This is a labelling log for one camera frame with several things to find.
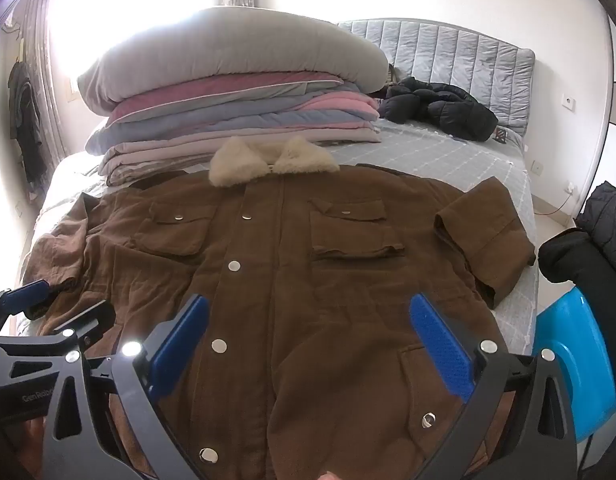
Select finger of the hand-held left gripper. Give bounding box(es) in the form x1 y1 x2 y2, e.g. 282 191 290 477
38 301 116 348
0 280 50 333

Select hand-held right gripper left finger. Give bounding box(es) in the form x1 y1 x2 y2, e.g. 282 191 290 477
42 295 219 480

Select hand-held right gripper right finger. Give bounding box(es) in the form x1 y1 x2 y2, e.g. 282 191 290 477
409 292 583 480

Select brown jacket with fleece collar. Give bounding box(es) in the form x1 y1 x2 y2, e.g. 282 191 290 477
25 135 537 480

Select hanging dark clothes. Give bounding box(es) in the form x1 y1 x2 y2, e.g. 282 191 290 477
8 60 46 186

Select blue plastic chair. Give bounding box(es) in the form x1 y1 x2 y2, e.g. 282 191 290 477
532 287 616 446

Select black cloth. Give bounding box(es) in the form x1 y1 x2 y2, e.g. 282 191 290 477
538 229 616 361

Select grey quilted bedspread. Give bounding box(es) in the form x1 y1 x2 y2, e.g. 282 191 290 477
18 117 538 356

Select black quilted coat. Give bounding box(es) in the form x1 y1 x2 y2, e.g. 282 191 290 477
575 180 616 281

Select black puffer jacket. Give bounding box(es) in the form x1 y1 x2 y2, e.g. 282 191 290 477
378 76 499 142

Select mauve folded quilt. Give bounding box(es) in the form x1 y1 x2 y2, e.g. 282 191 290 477
108 71 346 126

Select pink folded quilt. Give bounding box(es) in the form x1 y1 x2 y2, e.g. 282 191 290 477
288 91 381 123

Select grey padded headboard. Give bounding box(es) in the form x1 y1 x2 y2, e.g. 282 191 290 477
336 20 537 136

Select stack of folded quilts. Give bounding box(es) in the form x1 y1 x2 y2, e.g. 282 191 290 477
77 6 389 116

